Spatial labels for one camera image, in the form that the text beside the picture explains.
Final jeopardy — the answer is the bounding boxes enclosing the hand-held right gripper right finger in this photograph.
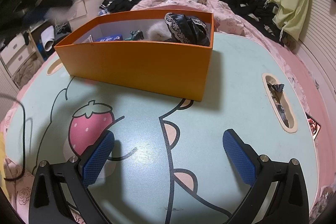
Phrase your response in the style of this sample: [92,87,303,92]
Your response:
[223,129,310,224]

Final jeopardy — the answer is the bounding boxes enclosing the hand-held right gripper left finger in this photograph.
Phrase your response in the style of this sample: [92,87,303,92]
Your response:
[28,130,116,224]

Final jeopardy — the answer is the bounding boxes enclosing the orange cardboard box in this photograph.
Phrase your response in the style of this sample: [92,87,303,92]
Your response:
[54,9,214,102]

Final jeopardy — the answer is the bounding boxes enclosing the white fluffy pompom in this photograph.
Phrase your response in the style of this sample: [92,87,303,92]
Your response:
[146,23,171,41]

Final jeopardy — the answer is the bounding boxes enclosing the black lace trimmed garment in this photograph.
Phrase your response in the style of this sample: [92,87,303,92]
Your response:
[164,13,211,46]

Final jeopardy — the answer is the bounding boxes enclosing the mint cartoon print desktop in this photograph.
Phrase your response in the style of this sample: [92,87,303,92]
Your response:
[5,31,327,224]

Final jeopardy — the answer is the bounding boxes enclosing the white rolled item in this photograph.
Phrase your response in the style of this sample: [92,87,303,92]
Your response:
[41,26,56,52]

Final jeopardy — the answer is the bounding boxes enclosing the white drawer cabinet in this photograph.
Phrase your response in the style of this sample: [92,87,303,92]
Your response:
[0,32,30,75]

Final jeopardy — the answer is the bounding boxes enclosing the crumpled wrappers in slot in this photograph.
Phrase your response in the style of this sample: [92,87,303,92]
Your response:
[266,77,290,128]

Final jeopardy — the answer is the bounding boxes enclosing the white nightstand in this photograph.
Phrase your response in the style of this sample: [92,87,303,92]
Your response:
[68,0,109,22]

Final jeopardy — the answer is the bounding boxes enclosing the blue packet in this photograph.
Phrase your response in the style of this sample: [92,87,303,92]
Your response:
[95,33,124,42]

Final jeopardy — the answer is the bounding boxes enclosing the black and white clothes pile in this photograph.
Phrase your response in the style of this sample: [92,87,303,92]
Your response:
[99,0,142,15]

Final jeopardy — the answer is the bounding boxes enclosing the white louvered wardrobe doors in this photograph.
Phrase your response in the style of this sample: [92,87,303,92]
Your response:
[289,0,336,114]

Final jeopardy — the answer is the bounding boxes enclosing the black cable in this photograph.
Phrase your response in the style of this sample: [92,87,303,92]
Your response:
[0,93,27,182]

